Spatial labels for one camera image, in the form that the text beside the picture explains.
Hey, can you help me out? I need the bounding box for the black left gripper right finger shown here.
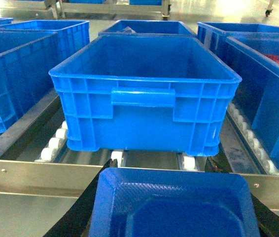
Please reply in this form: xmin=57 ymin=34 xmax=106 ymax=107
xmin=205 ymin=156 xmax=279 ymax=237

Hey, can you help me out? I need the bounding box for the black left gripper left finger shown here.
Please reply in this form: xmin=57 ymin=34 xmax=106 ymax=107
xmin=42 ymin=158 xmax=118 ymax=237

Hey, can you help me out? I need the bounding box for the blue plastic tray part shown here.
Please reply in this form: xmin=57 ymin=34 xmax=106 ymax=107
xmin=89 ymin=168 xmax=260 ymax=237

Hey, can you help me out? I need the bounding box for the steel shelf rack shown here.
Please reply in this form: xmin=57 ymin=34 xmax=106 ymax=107
xmin=0 ymin=90 xmax=279 ymax=214

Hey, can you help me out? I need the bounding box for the blue bin with red parts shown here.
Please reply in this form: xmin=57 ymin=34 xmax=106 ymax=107
xmin=225 ymin=37 xmax=279 ymax=169

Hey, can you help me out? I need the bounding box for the empty blue plastic bin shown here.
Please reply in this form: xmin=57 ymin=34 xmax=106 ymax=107
xmin=49 ymin=35 xmax=242 ymax=157

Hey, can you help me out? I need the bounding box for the blue bin rear left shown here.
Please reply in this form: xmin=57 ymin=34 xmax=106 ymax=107
xmin=0 ymin=20 xmax=90 ymax=61

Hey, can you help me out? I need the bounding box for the blue bin rear right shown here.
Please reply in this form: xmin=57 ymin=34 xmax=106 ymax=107
xmin=197 ymin=21 xmax=279 ymax=62

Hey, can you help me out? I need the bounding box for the blue bin rear centre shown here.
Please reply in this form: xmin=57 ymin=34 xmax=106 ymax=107
xmin=98 ymin=20 xmax=197 ymax=38

